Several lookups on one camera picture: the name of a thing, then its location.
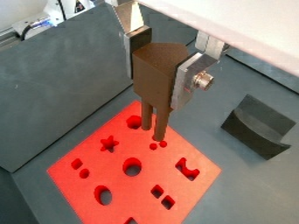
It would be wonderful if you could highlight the dark brown three-prong peg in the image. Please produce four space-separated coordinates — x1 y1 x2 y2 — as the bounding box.
132 43 188 142

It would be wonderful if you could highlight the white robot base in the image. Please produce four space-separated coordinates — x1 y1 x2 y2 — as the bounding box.
0 0 104 51

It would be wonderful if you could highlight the red shape-sorter block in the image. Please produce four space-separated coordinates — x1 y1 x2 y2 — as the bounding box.
48 101 220 224

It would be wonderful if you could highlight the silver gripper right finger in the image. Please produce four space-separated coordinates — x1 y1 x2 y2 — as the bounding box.
170 31 229 109

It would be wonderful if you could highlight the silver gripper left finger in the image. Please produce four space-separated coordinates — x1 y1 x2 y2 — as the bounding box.
114 0 152 78

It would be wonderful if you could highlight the grey left enclosure panel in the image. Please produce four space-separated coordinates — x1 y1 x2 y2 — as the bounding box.
0 3 130 172

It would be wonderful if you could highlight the black curved holder bracket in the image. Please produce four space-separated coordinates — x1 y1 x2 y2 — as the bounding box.
220 94 296 160

